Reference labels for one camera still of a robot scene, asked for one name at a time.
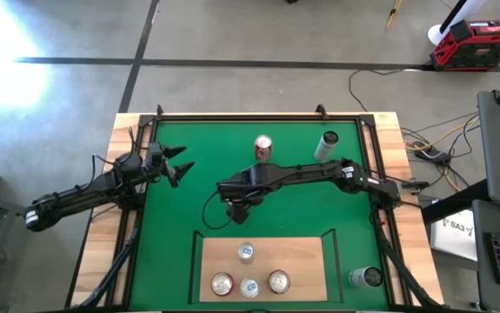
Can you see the white can black top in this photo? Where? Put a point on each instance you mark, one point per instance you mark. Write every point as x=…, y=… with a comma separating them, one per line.
x=362, y=277
x=325, y=148

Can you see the white floor stand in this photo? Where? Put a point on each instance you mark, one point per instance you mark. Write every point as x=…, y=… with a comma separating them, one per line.
x=435, y=35

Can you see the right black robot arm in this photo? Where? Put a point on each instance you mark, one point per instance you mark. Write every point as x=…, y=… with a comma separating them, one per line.
x=310, y=171

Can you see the yellow stick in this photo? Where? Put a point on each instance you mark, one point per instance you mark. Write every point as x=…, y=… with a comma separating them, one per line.
x=392, y=17

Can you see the green table mat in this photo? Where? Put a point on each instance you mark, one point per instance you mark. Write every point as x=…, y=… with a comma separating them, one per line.
x=206, y=208

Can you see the red black tool case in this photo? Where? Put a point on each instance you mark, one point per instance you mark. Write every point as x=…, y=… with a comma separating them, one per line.
x=480, y=45

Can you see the grey side table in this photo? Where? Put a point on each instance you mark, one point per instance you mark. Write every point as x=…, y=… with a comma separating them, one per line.
x=6, y=208

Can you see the red Coca-Cola can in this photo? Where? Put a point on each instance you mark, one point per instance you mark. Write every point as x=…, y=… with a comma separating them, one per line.
x=222, y=284
x=262, y=148
x=279, y=281

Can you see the black power strip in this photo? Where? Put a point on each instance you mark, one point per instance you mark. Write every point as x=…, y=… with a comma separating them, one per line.
x=428, y=153

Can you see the black frame clamp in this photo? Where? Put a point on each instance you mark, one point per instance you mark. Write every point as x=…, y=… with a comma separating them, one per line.
x=320, y=110
x=159, y=109

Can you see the black rig frame strut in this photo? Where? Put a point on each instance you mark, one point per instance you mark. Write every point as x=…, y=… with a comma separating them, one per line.
x=402, y=269
x=115, y=269

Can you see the black table frame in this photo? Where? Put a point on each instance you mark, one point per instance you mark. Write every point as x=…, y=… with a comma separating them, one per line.
x=254, y=117

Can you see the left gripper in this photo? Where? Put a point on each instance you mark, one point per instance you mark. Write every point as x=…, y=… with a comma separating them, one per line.
x=156, y=158

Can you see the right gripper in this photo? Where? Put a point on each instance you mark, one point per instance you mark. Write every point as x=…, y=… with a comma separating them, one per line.
x=241, y=189

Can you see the blue Red Bull can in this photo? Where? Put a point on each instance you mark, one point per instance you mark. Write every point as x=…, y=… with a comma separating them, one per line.
x=249, y=288
x=245, y=252

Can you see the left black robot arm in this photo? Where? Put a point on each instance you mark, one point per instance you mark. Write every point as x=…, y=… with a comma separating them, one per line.
x=71, y=197

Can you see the white paper sign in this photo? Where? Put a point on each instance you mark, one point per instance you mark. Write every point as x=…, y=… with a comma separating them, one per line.
x=454, y=235

